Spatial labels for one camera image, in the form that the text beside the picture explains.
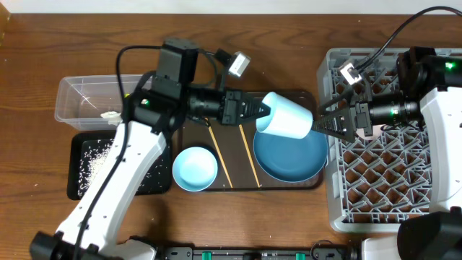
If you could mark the pink cup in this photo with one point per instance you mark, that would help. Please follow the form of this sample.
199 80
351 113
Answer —
376 132

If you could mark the right wooden chopstick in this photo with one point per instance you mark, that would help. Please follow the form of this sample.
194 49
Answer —
250 158

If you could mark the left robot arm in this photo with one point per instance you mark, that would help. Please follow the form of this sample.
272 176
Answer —
149 119

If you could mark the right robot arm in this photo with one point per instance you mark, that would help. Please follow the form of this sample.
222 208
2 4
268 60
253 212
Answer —
430 94

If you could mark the clear plastic bin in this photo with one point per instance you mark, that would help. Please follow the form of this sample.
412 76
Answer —
81 100

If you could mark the white napkin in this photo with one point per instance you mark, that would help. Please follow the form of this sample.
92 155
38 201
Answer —
111 115

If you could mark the grey dishwasher rack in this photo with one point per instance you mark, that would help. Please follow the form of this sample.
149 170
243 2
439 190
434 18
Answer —
373 186

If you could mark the light blue bowl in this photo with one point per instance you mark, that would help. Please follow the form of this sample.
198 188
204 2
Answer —
195 169

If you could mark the light blue cup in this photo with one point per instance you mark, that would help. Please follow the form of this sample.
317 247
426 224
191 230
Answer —
286 118

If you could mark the dark brown serving tray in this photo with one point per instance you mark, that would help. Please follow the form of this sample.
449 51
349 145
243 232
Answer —
233 151

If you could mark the left wooden chopstick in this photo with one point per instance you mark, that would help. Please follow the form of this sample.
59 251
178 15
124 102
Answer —
221 159

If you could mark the pile of white rice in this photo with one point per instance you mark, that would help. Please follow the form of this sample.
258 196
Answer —
93 156

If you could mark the wooden chopstick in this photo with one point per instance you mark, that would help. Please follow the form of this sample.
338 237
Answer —
221 159
250 158

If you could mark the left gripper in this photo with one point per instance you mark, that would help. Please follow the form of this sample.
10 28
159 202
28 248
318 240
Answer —
232 107

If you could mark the black plastic tray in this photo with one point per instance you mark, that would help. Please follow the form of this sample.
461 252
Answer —
158 179

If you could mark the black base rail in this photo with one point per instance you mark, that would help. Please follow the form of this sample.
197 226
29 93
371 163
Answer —
320 252

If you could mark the dark blue plate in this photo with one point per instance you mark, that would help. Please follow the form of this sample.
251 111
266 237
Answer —
291 160

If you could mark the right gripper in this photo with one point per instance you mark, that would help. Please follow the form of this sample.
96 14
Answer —
344 115

